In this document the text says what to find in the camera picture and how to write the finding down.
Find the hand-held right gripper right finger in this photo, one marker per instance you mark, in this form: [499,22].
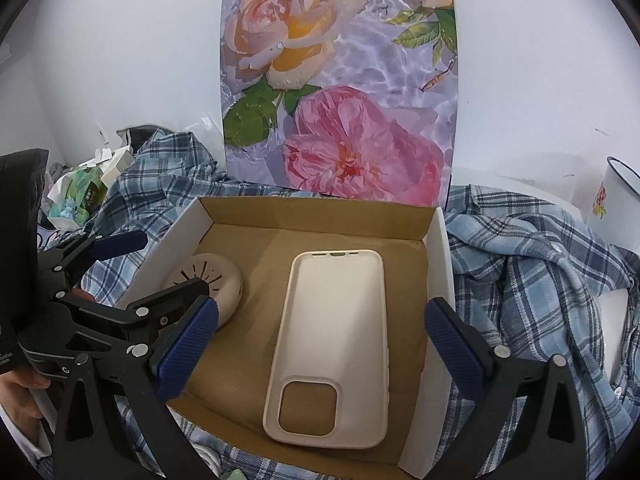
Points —
[452,345]

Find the round beige slotted case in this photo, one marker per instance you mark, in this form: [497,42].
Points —
[215,272]

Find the person's left hand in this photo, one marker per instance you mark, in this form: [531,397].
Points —
[17,390]

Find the floral printed poster board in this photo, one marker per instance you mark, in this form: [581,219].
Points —
[350,110]

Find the white enamel mug flower print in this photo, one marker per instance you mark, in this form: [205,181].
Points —
[620,195]

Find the beige phone case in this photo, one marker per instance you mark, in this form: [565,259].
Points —
[330,320]

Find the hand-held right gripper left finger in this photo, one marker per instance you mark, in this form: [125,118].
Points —
[187,345]

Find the green tissue pack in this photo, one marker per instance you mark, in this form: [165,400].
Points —
[85,190]

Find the small white box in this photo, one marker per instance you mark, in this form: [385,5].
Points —
[116,162]

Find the dark bag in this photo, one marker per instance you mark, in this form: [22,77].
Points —
[137,135]

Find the blue plaid shirt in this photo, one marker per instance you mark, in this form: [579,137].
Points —
[500,260]

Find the shallow cardboard box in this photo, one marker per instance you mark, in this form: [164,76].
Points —
[240,360]

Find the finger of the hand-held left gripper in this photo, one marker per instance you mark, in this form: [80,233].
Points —
[120,245]
[150,312]

